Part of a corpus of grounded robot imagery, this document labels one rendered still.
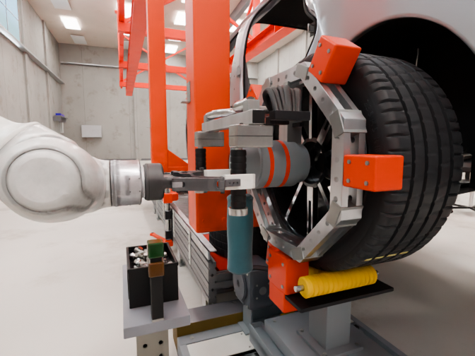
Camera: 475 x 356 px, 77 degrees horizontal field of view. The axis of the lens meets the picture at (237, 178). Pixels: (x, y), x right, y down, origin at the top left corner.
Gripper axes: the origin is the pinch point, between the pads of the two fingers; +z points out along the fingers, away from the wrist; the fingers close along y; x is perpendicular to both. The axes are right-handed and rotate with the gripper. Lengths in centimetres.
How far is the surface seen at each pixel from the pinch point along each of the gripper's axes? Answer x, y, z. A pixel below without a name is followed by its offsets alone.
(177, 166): -14, -257, 31
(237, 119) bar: 13.3, -4.6, 1.7
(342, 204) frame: -5.8, 9.9, 21.0
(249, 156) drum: 4.4, -11.2, 7.9
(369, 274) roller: -31, -3, 43
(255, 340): -70, -39, 23
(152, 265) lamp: -22.8, -13.0, -18.0
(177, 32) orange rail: 251, -611, 98
